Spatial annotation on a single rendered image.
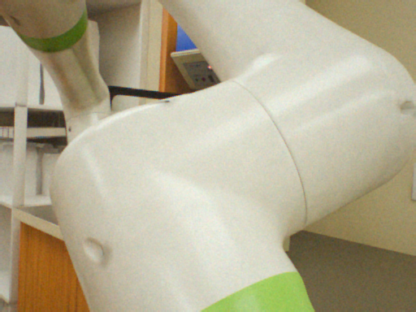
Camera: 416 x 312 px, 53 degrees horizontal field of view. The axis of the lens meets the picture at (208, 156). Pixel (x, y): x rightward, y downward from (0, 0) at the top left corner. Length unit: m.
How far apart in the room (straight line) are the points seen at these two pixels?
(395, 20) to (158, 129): 1.31
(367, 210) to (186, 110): 1.27
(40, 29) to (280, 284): 0.50
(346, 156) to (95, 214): 0.17
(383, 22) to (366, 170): 1.25
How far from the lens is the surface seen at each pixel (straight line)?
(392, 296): 1.05
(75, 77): 0.81
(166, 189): 0.25
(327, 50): 0.33
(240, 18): 0.38
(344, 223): 1.55
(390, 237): 1.50
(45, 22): 0.63
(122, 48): 2.52
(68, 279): 1.53
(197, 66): 1.27
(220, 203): 0.26
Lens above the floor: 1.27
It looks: 3 degrees down
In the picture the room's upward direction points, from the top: 3 degrees clockwise
